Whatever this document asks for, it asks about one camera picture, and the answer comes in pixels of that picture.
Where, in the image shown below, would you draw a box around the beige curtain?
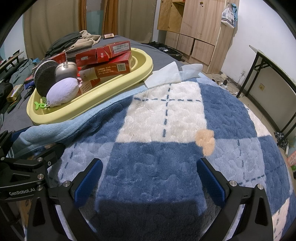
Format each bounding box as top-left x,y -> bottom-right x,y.
23,0 -> 158,59

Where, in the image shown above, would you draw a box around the red and white cigarette carton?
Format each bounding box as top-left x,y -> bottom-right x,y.
79,52 -> 133,80

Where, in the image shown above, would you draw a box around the power strip with cables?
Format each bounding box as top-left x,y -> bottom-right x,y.
211,74 -> 241,94

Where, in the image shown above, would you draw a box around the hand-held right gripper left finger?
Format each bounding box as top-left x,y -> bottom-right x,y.
26,158 -> 103,241

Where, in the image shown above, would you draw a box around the pale purple plush toy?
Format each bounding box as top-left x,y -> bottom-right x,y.
46,77 -> 80,108

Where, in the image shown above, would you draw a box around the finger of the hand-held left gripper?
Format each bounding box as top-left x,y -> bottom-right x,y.
0,143 -> 66,186
0,131 -> 19,160

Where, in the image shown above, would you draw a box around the black round sponge block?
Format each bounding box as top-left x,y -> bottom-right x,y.
34,60 -> 61,97

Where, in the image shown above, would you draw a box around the white cloth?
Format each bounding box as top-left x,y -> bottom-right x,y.
144,63 -> 181,89
180,64 -> 204,80

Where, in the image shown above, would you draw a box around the red cigarette box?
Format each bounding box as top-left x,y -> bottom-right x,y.
75,49 -> 98,68
47,53 -> 68,65
96,43 -> 132,63

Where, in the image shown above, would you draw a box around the gold box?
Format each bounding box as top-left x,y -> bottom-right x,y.
6,84 -> 25,103

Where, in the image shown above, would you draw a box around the silver cartoon tin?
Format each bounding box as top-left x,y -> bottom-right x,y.
55,61 -> 78,83

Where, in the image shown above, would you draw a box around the hanging plastic bag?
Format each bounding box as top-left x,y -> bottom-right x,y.
221,3 -> 239,29

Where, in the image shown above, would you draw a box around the wooden wardrobe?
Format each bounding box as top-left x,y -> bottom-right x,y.
157,0 -> 240,74

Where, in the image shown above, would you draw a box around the pink plastic bag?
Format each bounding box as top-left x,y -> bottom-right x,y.
285,153 -> 296,172

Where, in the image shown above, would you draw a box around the teal clothes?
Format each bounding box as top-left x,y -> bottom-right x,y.
9,58 -> 35,85

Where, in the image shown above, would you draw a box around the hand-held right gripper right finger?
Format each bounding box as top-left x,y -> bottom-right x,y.
196,158 -> 274,241

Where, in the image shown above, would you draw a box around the yellow oval plastic basin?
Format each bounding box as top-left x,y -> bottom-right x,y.
26,47 -> 154,126

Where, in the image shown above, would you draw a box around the black open case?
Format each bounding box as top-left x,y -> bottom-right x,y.
141,41 -> 186,61

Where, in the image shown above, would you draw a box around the blue checkered plush blanket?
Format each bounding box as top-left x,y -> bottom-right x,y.
14,66 -> 296,241

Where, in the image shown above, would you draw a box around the dark clothes pile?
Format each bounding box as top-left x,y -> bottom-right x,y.
45,32 -> 83,56

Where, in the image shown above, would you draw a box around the dark cloth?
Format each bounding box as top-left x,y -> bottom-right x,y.
274,132 -> 288,147

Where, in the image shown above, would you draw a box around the black folding table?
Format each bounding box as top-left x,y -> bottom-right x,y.
236,45 -> 296,147

